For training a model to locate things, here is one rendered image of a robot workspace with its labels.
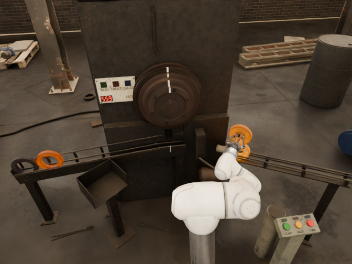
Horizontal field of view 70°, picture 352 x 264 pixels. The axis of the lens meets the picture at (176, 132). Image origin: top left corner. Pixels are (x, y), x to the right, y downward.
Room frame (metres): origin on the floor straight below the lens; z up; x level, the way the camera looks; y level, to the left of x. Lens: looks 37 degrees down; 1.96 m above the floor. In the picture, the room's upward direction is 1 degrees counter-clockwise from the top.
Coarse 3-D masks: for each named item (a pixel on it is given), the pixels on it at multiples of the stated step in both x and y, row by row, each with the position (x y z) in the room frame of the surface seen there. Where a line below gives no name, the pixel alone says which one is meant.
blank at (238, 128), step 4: (240, 124) 1.37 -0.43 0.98; (232, 128) 1.36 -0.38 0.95; (236, 128) 1.35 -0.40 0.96; (240, 128) 1.34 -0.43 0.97; (244, 128) 1.33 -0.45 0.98; (248, 128) 1.34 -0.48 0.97; (232, 132) 1.36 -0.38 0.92; (236, 132) 1.35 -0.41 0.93; (240, 132) 1.34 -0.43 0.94; (244, 132) 1.32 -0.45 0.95; (248, 132) 1.31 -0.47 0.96; (248, 136) 1.31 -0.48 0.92; (232, 140) 1.36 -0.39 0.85; (236, 140) 1.35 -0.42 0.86; (240, 140) 1.33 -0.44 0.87; (248, 140) 1.31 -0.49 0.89; (240, 144) 1.33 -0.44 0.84
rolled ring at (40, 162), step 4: (40, 152) 1.40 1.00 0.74; (44, 152) 1.38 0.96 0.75; (48, 152) 1.38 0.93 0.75; (52, 152) 1.39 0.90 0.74; (56, 152) 1.41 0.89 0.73; (40, 156) 1.37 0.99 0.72; (44, 156) 1.37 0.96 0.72; (52, 156) 1.38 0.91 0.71; (56, 156) 1.38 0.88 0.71; (60, 156) 1.40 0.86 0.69; (36, 160) 1.36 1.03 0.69; (40, 160) 1.37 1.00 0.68; (60, 160) 1.39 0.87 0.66; (40, 164) 1.37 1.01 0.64; (44, 164) 1.38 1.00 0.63; (48, 164) 1.40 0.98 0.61; (56, 164) 1.40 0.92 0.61; (60, 164) 1.38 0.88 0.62; (44, 168) 1.37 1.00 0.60
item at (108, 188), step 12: (96, 168) 1.26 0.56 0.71; (108, 168) 1.31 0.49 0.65; (84, 180) 1.19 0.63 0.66; (96, 180) 1.24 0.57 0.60; (108, 180) 1.24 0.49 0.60; (120, 180) 1.23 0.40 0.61; (84, 192) 1.09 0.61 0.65; (96, 192) 1.14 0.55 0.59; (108, 192) 1.13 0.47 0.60; (96, 204) 1.04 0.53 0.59; (108, 204) 1.16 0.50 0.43; (120, 216) 1.18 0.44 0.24; (120, 228) 1.17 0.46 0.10; (132, 228) 1.23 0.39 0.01; (120, 240) 1.12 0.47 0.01
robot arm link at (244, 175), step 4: (240, 172) 1.01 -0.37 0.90; (244, 172) 1.00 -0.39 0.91; (248, 172) 1.01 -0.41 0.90; (236, 176) 0.79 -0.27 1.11; (240, 176) 0.99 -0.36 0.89; (244, 176) 0.97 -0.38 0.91; (248, 176) 0.97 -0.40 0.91; (252, 176) 0.97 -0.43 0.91; (232, 180) 0.73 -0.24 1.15; (236, 180) 0.69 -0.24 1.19; (248, 180) 0.94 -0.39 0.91; (252, 180) 0.95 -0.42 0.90; (256, 180) 0.97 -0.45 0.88; (252, 184) 0.87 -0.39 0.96; (256, 184) 0.94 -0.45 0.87; (260, 184) 0.97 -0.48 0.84; (256, 188) 0.95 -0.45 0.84; (260, 188) 0.96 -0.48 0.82
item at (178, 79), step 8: (168, 72) 1.47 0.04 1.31; (152, 80) 1.44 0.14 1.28; (160, 80) 1.43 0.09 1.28; (168, 80) 1.43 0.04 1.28; (176, 80) 1.44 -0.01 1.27; (184, 80) 1.46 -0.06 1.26; (144, 88) 1.43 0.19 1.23; (152, 88) 1.42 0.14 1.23; (184, 88) 1.44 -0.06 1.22; (192, 88) 1.47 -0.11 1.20; (144, 96) 1.42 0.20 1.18; (192, 96) 1.45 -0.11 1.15; (144, 104) 1.41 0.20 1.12; (192, 104) 1.45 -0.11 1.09; (144, 112) 1.43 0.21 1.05; (192, 112) 1.47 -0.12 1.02; (152, 120) 1.43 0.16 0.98; (184, 120) 1.46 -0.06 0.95
